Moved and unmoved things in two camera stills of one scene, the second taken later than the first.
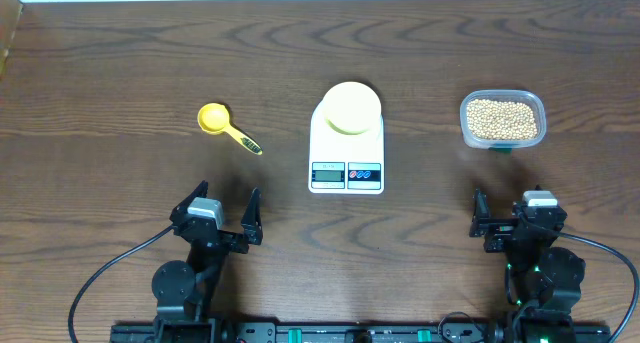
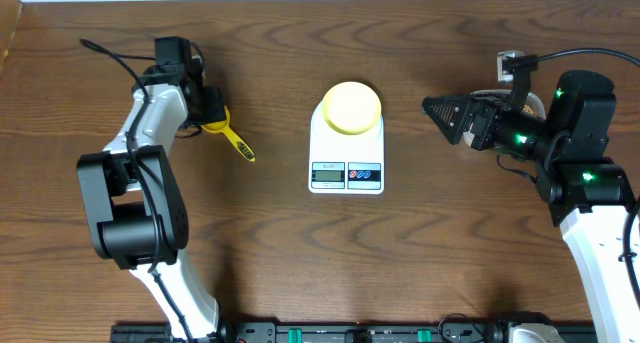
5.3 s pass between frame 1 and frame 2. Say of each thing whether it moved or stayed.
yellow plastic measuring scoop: moved
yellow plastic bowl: stayed
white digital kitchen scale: stayed
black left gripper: moved
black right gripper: moved
